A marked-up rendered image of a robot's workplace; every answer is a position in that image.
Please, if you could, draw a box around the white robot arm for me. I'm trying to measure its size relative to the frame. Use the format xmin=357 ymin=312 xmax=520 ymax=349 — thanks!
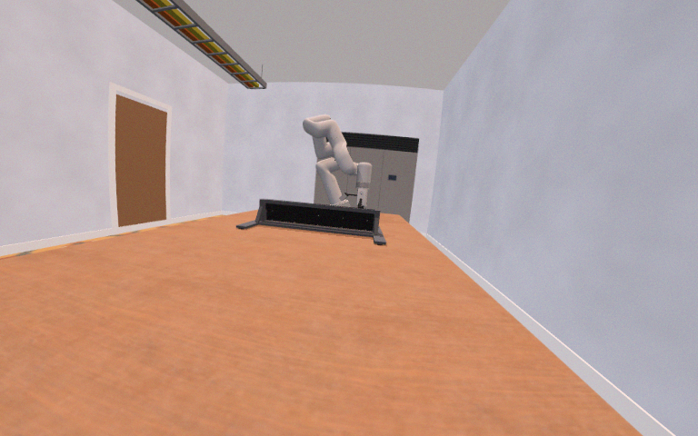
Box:
xmin=303 ymin=114 xmax=372 ymax=205

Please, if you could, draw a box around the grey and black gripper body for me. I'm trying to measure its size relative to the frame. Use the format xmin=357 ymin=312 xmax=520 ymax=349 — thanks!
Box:
xmin=355 ymin=187 xmax=370 ymax=207

